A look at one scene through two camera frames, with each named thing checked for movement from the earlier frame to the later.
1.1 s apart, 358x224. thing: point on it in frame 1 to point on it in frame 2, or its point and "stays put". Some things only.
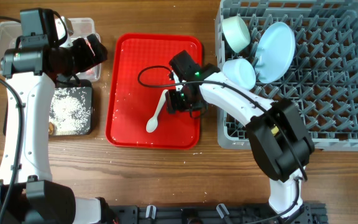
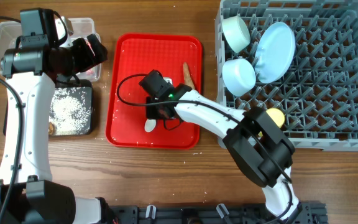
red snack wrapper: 91,72 stays put
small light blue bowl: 240,73 stays put
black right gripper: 173,106 to 150,114
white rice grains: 69,114 stays put
